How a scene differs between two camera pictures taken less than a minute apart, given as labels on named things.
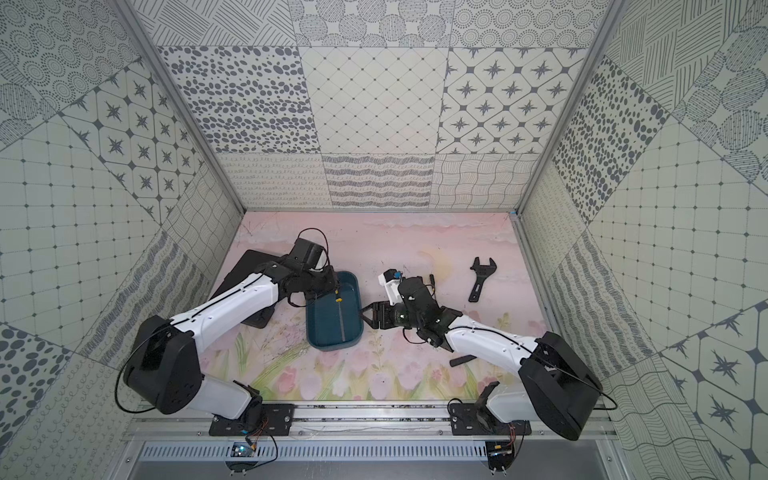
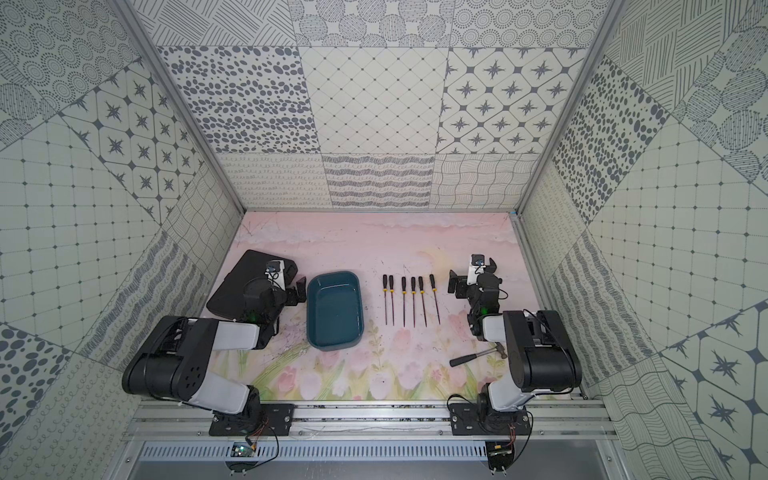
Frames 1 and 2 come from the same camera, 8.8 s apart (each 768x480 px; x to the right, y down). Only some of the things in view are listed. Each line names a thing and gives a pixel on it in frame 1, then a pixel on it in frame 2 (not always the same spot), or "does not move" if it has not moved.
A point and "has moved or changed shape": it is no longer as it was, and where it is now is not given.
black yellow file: x=339 y=301 has moved or changed shape
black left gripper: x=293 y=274 to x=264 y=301
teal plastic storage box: x=334 y=319 does not move
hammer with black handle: x=461 y=359 does not move
